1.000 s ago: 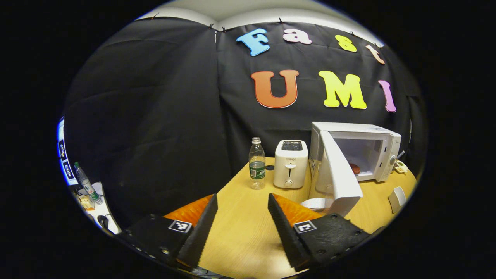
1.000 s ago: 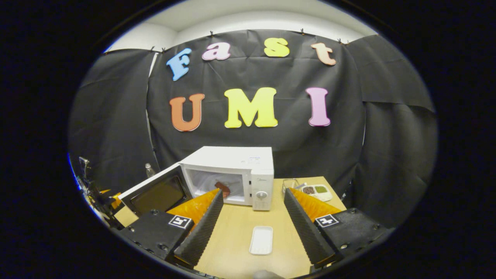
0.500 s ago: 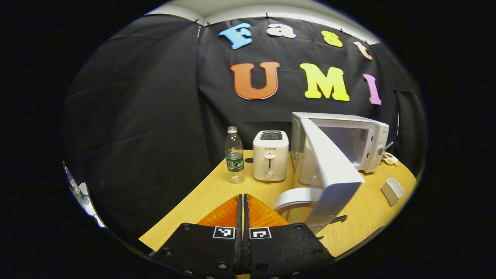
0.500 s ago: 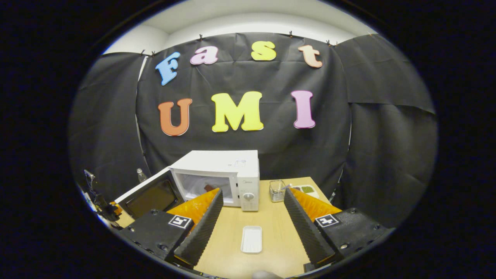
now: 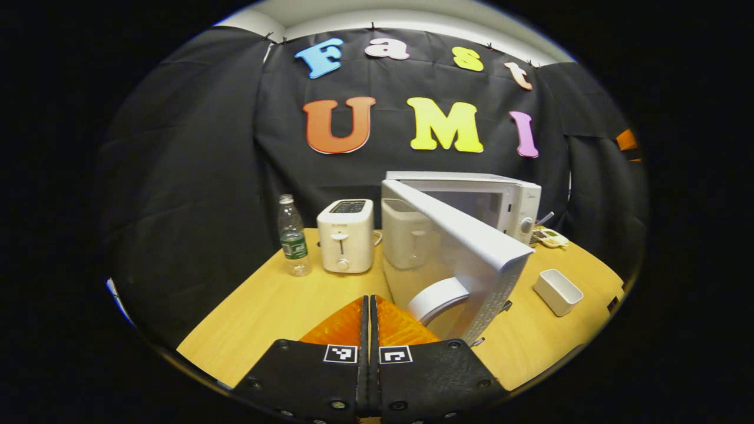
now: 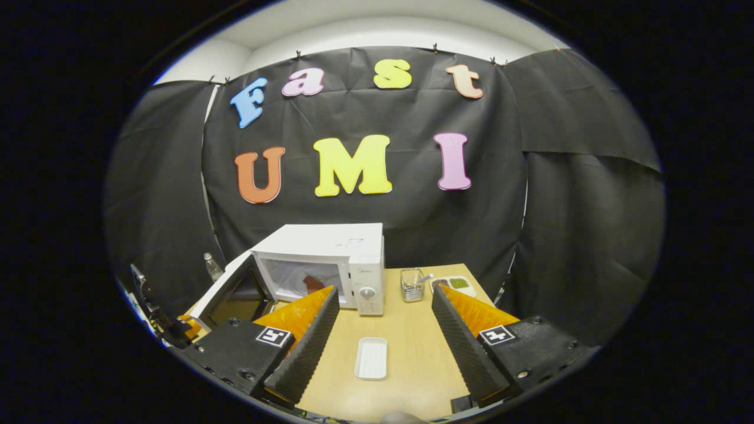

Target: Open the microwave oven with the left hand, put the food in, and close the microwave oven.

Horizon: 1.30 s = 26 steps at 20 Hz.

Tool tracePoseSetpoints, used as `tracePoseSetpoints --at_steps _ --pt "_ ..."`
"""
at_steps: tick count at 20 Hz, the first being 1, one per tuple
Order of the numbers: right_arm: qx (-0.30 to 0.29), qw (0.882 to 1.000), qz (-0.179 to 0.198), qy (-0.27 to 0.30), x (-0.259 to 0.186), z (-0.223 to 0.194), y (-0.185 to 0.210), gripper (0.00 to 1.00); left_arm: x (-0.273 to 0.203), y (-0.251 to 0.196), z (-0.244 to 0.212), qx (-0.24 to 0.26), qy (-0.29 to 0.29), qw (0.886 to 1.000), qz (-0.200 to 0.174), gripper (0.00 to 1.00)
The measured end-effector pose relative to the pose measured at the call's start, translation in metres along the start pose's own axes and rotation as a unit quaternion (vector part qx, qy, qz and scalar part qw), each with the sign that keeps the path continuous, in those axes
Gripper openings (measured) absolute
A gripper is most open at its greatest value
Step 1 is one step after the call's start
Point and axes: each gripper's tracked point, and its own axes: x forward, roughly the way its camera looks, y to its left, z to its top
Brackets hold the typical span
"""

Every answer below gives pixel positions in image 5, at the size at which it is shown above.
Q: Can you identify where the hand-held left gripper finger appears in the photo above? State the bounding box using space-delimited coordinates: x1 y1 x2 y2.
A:
368 294 508 424
233 294 371 424

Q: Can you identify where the white microwave oven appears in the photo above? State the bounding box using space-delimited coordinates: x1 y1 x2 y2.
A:
380 171 543 348

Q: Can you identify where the white divided grain dish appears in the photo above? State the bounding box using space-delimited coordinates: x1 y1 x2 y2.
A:
530 227 570 249

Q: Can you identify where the white toaster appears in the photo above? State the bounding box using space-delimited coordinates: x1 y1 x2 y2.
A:
316 198 383 274

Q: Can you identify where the clear plastic water bottle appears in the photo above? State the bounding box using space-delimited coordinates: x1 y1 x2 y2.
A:
277 193 313 277

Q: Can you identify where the small white rectangular dish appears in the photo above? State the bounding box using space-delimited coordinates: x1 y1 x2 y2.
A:
533 269 584 317

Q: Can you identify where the black backdrop cloth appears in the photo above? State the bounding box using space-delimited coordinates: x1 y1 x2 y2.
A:
97 26 649 348

